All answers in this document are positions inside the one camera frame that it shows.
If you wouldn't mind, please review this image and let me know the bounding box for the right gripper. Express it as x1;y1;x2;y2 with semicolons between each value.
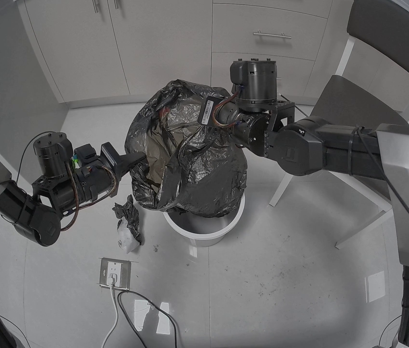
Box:
215;102;275;157

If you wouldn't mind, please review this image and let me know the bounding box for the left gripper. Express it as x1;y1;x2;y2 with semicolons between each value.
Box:
59;153;148;213

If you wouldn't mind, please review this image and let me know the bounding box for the black plastic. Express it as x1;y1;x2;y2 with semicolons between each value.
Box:
113;195;145;246

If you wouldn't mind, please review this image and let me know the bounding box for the black plastic bag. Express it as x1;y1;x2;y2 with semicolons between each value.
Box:
125;79;248;219

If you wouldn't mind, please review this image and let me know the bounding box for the white trash bin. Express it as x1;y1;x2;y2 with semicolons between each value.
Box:
162;194;246;248

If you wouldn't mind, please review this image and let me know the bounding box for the white cabinet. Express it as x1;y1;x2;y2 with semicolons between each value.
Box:
13;0;362;109

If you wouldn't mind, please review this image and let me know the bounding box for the dark grey white-framed chair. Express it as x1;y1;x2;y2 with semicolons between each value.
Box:
269;0;409;250

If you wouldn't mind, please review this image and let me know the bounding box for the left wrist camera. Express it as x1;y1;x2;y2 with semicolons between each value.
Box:
99;142;123;176

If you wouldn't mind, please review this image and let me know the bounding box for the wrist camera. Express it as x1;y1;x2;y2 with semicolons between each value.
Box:
99;142;123;176
197;94;227;127

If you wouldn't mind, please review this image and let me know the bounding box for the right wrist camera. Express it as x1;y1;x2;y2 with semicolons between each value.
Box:
197;94;227;127

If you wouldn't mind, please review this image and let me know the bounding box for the white cable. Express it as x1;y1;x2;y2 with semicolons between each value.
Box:
101;272;120;348

